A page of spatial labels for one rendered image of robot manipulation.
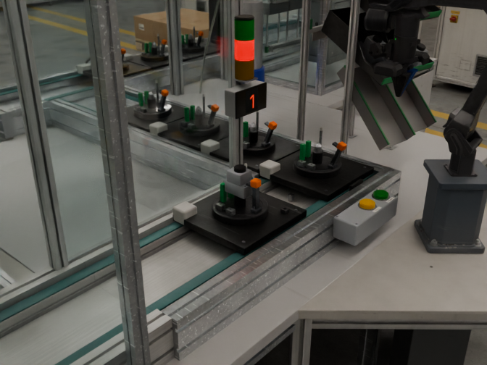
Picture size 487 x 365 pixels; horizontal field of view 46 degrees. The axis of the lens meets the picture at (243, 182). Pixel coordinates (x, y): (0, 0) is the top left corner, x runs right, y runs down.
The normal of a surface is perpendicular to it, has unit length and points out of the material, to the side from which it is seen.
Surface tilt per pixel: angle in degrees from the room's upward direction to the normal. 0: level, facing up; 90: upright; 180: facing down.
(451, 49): 90
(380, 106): 45
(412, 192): 0
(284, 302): 0
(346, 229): 90
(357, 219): 0
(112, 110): 90
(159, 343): 90
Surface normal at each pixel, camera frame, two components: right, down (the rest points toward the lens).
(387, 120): 0.44, -0.39
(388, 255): 0.00, -0.90
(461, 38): -0.71, 0.31
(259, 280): 0.75, 0.29
